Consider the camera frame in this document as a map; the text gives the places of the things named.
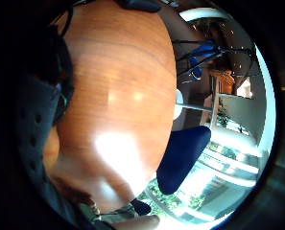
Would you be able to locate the grey metal bar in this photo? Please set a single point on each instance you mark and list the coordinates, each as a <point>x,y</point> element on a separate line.
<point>194,107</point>

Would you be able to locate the the person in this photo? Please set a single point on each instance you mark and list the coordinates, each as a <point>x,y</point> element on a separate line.
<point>94,209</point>

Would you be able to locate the wooden cabinet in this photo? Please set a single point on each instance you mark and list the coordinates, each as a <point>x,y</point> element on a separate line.
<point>225,81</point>

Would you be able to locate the green potted plant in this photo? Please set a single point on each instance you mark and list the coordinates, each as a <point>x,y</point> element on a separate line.
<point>222,117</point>

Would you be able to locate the blue chair with black frame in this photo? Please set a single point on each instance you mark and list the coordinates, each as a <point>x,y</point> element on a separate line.
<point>203,52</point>

